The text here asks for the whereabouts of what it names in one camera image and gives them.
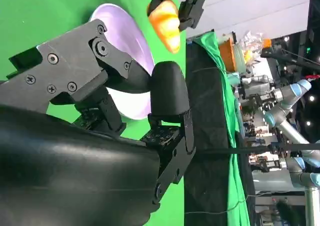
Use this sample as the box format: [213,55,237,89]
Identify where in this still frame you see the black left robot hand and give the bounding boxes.
[146,0,211,33]

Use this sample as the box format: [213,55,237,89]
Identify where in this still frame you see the green draped cloth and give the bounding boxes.
[193,32,252,226]

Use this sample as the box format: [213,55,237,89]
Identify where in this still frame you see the green table cloth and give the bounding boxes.
[0,0,191,226]

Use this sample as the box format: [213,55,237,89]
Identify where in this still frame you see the black backdrop cloth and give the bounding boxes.
[183,30,256,226]

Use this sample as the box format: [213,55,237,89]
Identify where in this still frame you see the lilac plate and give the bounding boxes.
[89,3,156,122]

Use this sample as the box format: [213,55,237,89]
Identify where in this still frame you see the orange container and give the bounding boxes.
[219,38,238,72]

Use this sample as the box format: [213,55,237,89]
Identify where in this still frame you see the clear crinkled plastic bag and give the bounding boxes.
[238,30,265,50]

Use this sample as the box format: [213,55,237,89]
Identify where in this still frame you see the grey machine block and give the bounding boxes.
[239,75,275,98]

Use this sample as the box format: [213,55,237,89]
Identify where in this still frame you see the black strap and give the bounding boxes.
[194,142,320,155]

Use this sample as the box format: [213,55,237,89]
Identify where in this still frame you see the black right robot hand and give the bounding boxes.
[0,19,196,226]

